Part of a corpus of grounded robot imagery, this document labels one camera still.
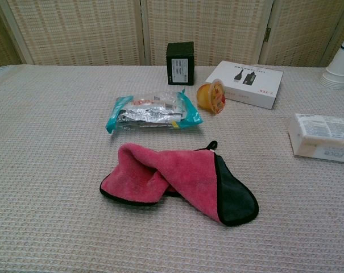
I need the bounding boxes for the white tissue pack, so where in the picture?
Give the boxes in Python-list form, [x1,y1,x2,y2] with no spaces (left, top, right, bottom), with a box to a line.
[287,113,344,164]

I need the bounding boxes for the small black cardboard box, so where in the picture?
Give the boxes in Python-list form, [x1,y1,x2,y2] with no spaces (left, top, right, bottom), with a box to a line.
[165,41,195,86]

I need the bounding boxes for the flat white product box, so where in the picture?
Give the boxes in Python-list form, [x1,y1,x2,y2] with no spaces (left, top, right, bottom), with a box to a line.
[205,60,284,110]

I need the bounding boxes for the teal foil snack bag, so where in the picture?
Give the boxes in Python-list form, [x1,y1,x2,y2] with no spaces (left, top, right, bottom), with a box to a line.
[105,88,204,135]

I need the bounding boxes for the pink and grey towel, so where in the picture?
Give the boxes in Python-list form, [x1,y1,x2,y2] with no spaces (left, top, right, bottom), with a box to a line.
[99,140,259,228]

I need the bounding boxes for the orange jelly cup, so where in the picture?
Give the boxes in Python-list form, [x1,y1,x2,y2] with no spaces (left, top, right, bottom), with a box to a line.
[196,78,227,115]

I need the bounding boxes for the woven beige tablecloth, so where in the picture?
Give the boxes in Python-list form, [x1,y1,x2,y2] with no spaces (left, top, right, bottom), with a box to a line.
[0,64,344,273]

